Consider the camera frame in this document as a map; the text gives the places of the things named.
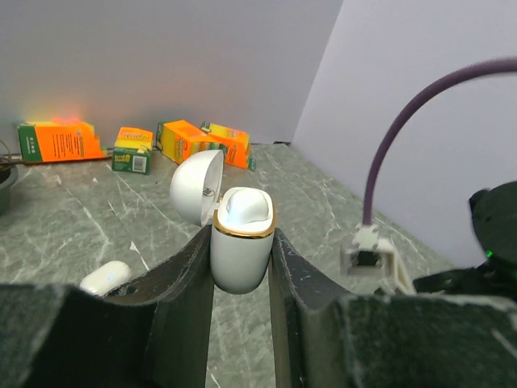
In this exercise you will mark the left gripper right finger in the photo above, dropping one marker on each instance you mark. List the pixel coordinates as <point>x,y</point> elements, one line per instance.
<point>325,336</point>

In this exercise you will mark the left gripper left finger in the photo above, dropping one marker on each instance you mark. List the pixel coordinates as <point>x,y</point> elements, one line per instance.
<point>152,331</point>

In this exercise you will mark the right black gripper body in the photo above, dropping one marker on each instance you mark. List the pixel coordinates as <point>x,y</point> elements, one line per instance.
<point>493,214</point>

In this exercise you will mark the white oval earbud case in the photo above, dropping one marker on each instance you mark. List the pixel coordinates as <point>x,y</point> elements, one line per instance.
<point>106,278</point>

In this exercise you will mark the white square charging case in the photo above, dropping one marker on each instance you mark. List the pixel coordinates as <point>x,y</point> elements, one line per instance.
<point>239,255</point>

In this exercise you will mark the orange green box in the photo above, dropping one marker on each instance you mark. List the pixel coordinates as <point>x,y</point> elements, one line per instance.
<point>236,143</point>
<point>59,141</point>
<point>132,151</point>
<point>178,140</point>

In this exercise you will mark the grey fruit tray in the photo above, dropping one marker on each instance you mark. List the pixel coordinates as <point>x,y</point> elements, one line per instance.
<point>9,177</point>

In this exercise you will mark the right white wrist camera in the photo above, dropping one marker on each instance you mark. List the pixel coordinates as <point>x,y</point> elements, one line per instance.
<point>370,255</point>

